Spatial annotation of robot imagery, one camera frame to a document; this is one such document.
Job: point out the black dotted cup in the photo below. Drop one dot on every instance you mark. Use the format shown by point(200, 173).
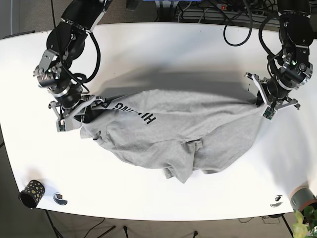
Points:
point(31, 195)

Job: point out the silver table grommet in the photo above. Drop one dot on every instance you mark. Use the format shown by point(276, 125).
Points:
point(58, 198)
point(277, 201)

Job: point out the left silver table grommet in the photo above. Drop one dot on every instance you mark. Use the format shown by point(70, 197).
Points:
point(58, 198)

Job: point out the green potted plant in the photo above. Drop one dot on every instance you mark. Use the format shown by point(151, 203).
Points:
point(306, 223)

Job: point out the grey plant pot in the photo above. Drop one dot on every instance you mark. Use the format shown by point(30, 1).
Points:
point(301, 198)

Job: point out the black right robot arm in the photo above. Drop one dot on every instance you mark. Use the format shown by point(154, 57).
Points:
point(65, 43)

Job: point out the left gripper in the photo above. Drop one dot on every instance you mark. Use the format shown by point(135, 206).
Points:
point(271, 103)

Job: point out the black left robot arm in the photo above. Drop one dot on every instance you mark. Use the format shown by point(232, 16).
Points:
point(290, 67)

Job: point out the right silver table grommet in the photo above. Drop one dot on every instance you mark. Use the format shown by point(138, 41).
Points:
point(277, 201)

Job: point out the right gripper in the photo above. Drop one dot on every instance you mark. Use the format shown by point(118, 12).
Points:
point(70, 119)

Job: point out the light grey printed T-shirt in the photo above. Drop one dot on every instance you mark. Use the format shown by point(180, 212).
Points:
point(176, 131)

